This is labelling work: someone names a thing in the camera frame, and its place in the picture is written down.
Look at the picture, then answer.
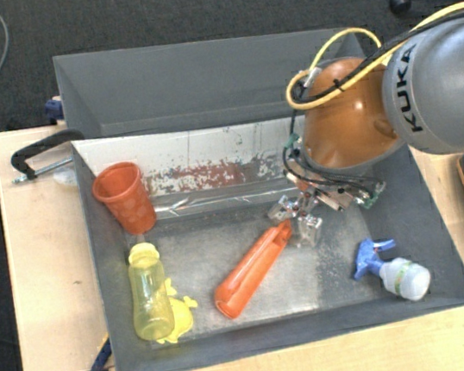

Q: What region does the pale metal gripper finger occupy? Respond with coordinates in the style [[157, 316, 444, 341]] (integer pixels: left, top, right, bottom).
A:
[[291, 210, 328, 250], [265, 193, 304, 224]]

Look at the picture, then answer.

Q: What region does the orange tapered plastic case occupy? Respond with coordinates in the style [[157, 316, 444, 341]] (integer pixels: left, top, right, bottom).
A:
[[203, 218, 306, 323]]

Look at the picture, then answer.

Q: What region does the white spray bottle blue head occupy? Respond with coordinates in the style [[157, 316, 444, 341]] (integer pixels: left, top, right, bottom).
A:
[[348, 229, 435, 311]]

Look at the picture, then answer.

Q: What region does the yellow toy animal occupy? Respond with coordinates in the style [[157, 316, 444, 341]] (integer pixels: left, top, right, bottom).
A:
[[145, 273, 205, 348]]

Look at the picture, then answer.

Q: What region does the orange plastic cup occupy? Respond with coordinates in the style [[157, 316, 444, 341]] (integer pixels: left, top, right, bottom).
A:
[[88, 157, 160, 242]]

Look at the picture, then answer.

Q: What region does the grey metal bin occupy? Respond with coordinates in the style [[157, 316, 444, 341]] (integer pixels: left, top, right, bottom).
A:
[[52, 0, 464, 371]]

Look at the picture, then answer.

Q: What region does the clear yellow plastic bottle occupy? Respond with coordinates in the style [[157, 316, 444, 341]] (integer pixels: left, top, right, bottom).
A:
[[121, 238, 179, 343]]

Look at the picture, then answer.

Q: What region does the pale wood flat board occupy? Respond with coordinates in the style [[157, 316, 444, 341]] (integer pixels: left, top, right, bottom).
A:
[[0, 119, 116, 371]]

